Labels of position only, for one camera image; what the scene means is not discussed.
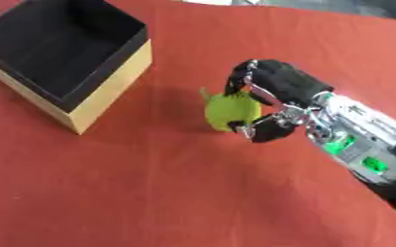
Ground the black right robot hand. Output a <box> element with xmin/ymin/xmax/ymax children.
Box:
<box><xmin>223</xmin><ymin>59</ymin><xmax>337</xmax><ymax>144</ymax></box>

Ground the green toy fruit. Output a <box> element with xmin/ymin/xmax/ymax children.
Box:
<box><xmin>198</xmin><ymin>87</ymin><xmax>265</xmax><ymax>132</ymax></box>

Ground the tan cardboard box black inside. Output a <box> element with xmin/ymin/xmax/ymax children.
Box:
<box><xmin>0</xmin><ymin>0</ymin><xmax>155</xmax><ymax>136</ymax></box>

